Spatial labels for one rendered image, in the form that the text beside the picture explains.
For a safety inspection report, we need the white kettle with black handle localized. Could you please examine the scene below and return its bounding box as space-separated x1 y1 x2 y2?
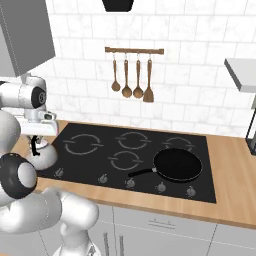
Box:
27 134 59 171

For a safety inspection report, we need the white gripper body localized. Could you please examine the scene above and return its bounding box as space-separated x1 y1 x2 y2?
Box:
18 118 60 138

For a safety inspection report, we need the grey wall shelf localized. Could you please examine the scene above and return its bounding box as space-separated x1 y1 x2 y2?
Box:
223 57 256 95

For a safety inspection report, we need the grey drawer front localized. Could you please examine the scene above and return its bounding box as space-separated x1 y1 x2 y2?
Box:
112 205 218 242

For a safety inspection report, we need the grey wall cupboard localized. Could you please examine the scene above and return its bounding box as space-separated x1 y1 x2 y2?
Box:
0 0 56 78

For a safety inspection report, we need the wooden wall rail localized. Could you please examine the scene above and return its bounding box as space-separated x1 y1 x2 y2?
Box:
104 46 165 56

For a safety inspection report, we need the grey drawer handle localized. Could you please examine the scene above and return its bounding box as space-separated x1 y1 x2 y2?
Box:
148 218 175 228

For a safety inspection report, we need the grey cupboard door handle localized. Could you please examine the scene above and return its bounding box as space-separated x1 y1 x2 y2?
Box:
118 234 125 256
102 232 110 256

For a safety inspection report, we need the small wooden spoon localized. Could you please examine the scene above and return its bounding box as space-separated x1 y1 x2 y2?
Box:
110 54 122 93

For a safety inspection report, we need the black range hood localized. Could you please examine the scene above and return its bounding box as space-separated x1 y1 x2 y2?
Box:
101 0 136 14

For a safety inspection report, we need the black frying pan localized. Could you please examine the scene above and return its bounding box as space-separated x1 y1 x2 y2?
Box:
127 147 204 184

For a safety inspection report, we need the dark shelf bracket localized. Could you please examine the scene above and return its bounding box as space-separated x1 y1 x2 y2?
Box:
245 105 256 156

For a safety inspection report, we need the narrow grey cupboard door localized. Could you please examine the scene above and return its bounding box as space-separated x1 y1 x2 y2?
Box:
89 203 116 256

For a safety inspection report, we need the wide grey cupboard door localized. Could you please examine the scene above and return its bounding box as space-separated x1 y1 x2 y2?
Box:
113 223 214 256

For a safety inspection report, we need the grey cupboard front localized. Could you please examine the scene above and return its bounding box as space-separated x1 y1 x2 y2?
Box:
206 222 256 256

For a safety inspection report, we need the black hob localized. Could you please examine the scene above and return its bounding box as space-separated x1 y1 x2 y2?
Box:
35 122 218 204

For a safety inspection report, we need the wooden spatula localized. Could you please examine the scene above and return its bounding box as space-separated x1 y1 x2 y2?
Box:
142 54 155 104

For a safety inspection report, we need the wooden round spoon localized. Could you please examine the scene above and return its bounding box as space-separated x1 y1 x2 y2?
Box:
132 54 144 100

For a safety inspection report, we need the wooden ladle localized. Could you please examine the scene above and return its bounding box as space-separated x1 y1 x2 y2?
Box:
121 54 133 99

